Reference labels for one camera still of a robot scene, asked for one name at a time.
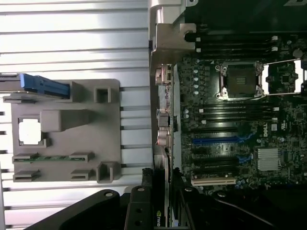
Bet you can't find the silver socket cover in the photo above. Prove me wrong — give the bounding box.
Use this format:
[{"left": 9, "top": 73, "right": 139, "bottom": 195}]
[{"left": 261, "top": 59, "right": 307, "bottom": 96}]

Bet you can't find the white expansion slot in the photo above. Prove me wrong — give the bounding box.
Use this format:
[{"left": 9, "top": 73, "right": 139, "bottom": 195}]
[{"left": 191, "top": 179, "right": 237, "bottom": 187}]

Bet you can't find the silver finned heatsink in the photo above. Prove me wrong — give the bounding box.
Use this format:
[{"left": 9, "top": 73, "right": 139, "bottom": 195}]
[{"left": 257, "top": 148, "right": 282, "bottom": 171}]

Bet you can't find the green Dell motherboard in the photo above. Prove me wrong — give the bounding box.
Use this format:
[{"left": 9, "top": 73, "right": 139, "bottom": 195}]
[{"left": 177, "top": 31, "right": 307, "bottom": 199}]

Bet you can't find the long black expansion slot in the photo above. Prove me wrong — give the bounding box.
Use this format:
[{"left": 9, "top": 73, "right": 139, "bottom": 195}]
[
  {"left": 193, "top": 128, "right": 238, "bottom": 135},
  {"left": 193, "top": 157, "right": 252, "bottom": 166},
  {"left": 193, "top": 167, "right": 240, "bottom": 176}
]

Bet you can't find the blue expansion slot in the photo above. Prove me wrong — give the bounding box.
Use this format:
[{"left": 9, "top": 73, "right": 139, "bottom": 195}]
[{"left": 192, "top": 138, "right": 245, "bottom": 145}]

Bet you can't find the grey parts rack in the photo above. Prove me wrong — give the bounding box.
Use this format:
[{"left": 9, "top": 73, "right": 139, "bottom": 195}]
[{"left": 3, "top": 79, "right": 120, "bottom": 184}]

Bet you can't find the CPU socket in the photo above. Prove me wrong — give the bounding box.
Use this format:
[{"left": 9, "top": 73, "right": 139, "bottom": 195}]
[{"left": 214, "top": 61, "right": 266, "bottom": 100}]

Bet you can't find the disk drive with blue caddy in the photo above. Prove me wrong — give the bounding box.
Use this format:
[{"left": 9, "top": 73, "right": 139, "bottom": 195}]
[{"left": 0, "top": 73, "right": 72, "bottom": 99}]

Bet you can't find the silver CPU chip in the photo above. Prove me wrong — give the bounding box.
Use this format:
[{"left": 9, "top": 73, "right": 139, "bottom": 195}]
[{"left": 18, "top": 119, "right": 43, "bottom": 145}]

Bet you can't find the silver open PC case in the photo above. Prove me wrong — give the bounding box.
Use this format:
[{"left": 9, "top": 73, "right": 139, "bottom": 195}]
[{"left": 147, "top": 0, "right": 307, "bottom": 199}]

